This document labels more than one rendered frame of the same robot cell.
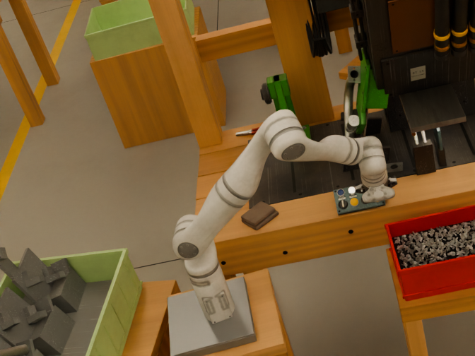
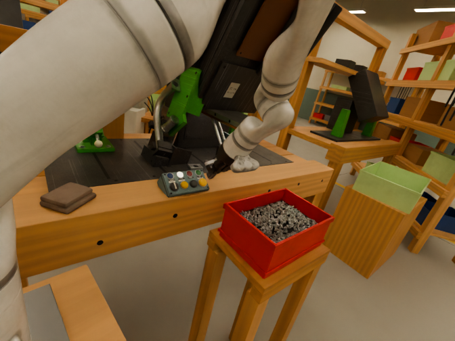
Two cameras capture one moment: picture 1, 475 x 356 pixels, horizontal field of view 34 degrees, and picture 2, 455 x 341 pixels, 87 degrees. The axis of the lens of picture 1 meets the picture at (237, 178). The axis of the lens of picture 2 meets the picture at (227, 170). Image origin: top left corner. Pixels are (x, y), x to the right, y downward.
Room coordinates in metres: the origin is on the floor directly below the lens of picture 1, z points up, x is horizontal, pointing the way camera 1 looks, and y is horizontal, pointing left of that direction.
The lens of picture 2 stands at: (1.40, 0.15, 1.29)
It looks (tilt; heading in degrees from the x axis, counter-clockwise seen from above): 23 degrees down; 307
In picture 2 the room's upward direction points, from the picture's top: 13 degrees clockwise
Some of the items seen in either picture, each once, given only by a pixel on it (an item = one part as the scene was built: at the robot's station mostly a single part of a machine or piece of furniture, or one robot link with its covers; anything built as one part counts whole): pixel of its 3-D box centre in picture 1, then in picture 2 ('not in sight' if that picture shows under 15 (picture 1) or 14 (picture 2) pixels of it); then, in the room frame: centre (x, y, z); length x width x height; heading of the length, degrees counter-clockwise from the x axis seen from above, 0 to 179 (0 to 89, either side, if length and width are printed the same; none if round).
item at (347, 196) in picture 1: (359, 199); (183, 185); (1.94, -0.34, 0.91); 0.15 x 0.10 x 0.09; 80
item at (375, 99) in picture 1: (372, 84); (189, 95); (2.15, -0.50, 1.17); 0.13 x 0.12 x 0.20; 80
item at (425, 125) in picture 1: (425, 94); (223, 114); (2.08, -0.64, 1.11); 0.39 x 0.16 x 0.03; 170
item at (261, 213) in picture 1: (259, 215); (69, 196); (2.02, -0.03, 0.91); 0.10 x 0.08 x 0.03; 119
